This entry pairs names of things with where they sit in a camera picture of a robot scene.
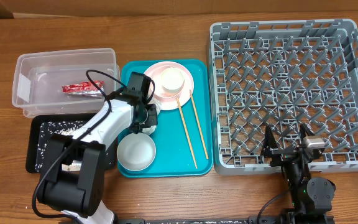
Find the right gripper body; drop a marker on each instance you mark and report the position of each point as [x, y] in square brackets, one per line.
[282, 154]

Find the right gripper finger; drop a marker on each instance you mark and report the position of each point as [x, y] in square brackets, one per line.
[269, 139]
[305, 131]

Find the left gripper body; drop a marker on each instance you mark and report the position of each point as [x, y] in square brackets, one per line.
[150, 116]

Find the wooden chopstick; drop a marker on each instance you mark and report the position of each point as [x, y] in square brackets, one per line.
[199, 125]
[186, 133]

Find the grey bowl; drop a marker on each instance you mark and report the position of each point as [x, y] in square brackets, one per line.
[136, 152]

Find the red snack wrapper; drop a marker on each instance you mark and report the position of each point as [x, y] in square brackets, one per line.
[92, 89]

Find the white rice pile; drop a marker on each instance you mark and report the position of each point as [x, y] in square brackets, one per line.
[47, 130]

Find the white napkin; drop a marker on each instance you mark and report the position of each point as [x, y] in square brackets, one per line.
[150, 130]

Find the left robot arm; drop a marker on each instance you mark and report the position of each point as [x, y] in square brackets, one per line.
[72, 176]

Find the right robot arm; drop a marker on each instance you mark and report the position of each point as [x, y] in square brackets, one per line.
[311, 196]

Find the grey dishwasher rack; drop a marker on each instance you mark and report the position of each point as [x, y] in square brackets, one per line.
[283, 74]

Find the pink plate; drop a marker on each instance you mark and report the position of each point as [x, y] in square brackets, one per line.
[169, 101]

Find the white cup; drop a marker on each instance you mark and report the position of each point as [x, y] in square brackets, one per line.
[172, 80]

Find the teal serving tray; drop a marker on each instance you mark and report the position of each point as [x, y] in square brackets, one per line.
[173, 156]

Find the clear plastic bin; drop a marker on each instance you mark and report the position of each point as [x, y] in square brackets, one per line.
[39, 79]

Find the black plastic tray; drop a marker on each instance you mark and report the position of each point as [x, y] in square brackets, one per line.
[35, 128]

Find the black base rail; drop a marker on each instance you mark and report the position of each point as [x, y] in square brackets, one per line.
[249, 220]

